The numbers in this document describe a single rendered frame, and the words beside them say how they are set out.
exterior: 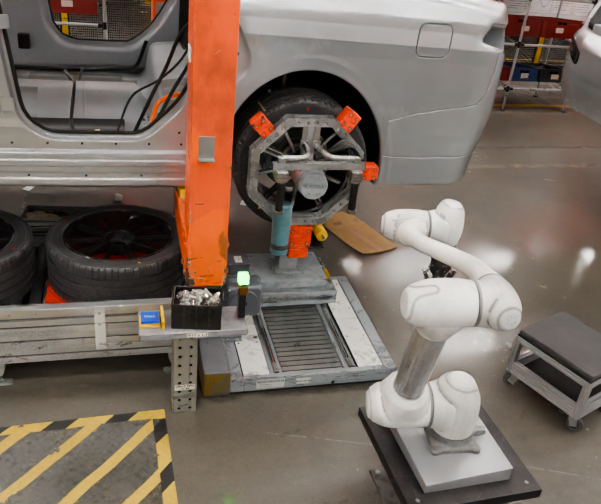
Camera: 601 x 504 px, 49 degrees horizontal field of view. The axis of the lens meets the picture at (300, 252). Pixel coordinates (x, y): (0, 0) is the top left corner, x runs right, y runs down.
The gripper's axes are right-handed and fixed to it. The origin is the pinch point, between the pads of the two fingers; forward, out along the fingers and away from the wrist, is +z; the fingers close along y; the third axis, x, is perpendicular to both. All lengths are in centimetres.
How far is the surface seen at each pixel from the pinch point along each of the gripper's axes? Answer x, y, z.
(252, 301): 52, -66, 38
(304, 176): 71, -43, -17
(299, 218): 83, -42, 11
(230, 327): 15, -76, 24
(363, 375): 32, -14, 68
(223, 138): 37, -79, -49
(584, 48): 252, 175, -32
